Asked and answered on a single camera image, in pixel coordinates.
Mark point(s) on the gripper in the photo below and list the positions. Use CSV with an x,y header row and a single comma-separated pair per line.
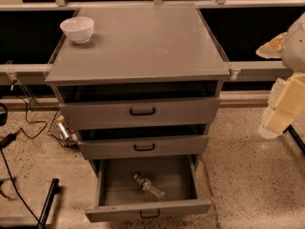
x,y
294,48

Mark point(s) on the clear plastic water bottle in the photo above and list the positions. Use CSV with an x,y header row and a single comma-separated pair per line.
x,y
147,186

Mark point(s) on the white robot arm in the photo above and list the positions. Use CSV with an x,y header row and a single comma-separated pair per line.
x,y
288,46

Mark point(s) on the grey drawer cabinet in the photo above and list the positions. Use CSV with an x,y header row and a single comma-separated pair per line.
x,y
140,53

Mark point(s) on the grey top drawer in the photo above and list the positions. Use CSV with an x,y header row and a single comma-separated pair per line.
x,y
140,113

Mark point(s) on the grey drawer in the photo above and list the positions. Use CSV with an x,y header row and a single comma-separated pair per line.
x,y
140,113
143,147
119,197

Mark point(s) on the grey bottom drawer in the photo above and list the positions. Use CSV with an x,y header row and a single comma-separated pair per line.
x,y
119,197

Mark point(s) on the grey middle drawer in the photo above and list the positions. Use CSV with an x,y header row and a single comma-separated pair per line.
x,y
143,147

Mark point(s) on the black stand leg right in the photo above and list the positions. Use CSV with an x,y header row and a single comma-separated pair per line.
x,y
296,138

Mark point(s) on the black stand leg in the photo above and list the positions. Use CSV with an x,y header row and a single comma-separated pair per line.
x,y
296,138
54,188

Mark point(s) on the white bowl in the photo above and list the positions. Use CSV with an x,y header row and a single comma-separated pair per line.
x,y
78,29

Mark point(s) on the silver can in basket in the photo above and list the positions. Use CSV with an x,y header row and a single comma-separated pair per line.
x,y
62,128

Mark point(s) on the black stand leg left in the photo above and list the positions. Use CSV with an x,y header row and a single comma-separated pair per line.
x,y
54,188

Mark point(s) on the black power adapter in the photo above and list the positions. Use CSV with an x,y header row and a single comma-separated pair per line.
x,y
7,140

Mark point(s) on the black wire basket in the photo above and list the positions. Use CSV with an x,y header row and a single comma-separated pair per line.
x,y
53,131

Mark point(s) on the grey metal rail frame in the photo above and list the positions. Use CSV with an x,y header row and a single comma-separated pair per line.
x,y
31,36

